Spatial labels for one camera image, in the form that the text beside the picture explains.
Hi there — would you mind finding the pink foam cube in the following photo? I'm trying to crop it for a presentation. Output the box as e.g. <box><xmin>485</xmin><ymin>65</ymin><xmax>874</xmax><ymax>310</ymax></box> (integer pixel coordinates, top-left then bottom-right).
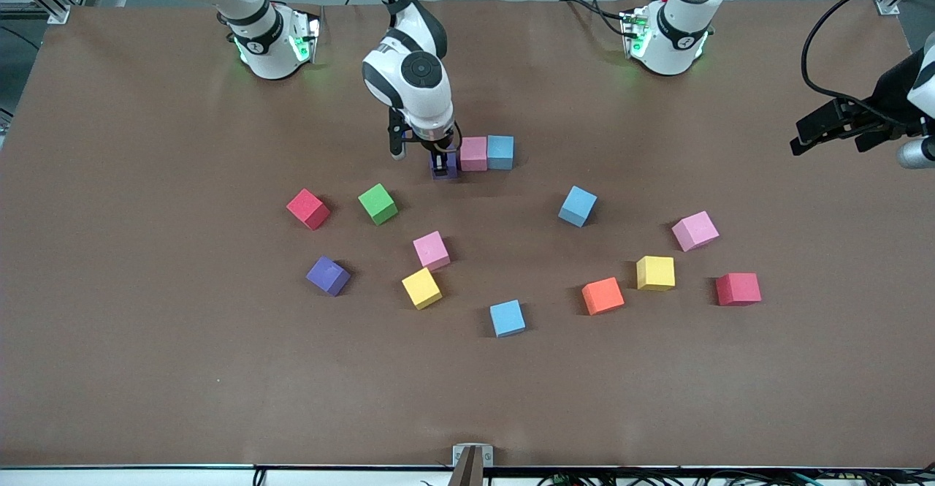
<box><xmin>412</xmin><ymin>230</ymin><xmax>451</xmax><ymax>272</ymax></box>
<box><xmin>459</xmin><ymin>136</ymin><xmax>489</xmax><ymax>172</ymax></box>
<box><xmin>671</xmin><ymin>210</ymin><xmax>721</xmax><ymax>253</ymax></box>

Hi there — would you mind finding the blue foam cube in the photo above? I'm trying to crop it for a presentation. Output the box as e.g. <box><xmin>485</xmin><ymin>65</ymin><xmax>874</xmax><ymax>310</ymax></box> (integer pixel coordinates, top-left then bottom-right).
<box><xmin>486</xmin><ymin>134</ymin><xmax>515</xmax><ymax>171</ymax></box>
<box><xmin>557</xmin><ymin>185</ymin><xmax>598</xmax><ymax>228</ymax></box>
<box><xmin>489</xmin><ymin>299</ymin><xmax>527</xmax><ymax>338</ymax></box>

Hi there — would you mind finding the yellow foam cube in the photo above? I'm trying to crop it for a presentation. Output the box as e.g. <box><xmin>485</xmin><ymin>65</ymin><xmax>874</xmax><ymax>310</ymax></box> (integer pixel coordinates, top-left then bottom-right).
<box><xmin>636</xmin><ymin>255</ymin><xmax>676</xmax><ymax>292</ymax></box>
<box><xmin>401</xmin><ymin>267</ymin><xmax>444</xmax><ymax>311</ymax></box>

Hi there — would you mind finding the green foam cube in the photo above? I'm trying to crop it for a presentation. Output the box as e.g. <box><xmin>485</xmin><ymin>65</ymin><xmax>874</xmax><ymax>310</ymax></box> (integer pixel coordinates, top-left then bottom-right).
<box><xmin>357</xmin><ymin>183</ymin><xmax>400</xmax><ymax>227</ymax></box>

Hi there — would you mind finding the red foam cube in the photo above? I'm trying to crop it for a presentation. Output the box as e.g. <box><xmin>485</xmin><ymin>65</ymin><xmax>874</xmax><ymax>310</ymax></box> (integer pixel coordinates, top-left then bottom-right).
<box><xmin>715</xmin><ymin>272</ymin><xmax>763</xmax><ymax>307</ymax></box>
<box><xmin>286</xmin><ymin>188</ymin><xmax>332</xmax><ymax>232</ymax></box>

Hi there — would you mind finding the orange foam cube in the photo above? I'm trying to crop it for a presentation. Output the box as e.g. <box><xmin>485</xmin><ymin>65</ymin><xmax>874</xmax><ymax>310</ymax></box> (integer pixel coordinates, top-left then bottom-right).
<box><xmin>581</xmin><ymin>276</ymin><xmax>626</xmax><ymax>316</ymax></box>

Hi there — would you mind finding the brown table mat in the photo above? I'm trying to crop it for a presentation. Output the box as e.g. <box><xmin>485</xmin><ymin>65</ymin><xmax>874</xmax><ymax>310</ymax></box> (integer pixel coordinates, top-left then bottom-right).
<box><xmin>0</xmin><ymin>0</ymin><xmax>935</xmax><ymax>468</ymax></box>

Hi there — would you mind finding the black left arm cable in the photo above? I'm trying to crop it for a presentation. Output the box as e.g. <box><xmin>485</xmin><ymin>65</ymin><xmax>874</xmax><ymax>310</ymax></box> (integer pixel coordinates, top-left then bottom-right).
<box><xmin>801</xmin><ymin>0</ymin><xmax>935</xmax><ymax>105</ymax></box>

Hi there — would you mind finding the black base cable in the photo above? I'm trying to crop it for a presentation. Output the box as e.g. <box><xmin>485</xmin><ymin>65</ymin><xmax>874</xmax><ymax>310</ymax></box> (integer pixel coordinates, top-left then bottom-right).
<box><xmin>559</xmin><ymin>0</ymin><xmax>630</xmax><ymax>39</ymax></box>

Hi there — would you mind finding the silver metal mount bracket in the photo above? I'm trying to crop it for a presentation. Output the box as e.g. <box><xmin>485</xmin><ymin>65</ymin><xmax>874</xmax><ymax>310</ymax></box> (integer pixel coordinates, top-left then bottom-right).
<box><xmin>452</xmin><ymin>444</ymin><xmax>495</xmax><ymax>468</ymax></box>

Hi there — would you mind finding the white table edge rail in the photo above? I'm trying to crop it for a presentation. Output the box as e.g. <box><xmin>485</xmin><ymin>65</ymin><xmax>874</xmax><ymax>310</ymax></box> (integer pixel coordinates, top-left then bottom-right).
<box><xmin>0</xmin><ymin>464</ymin><xmax>935</xmax><ymax>486</ymax></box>

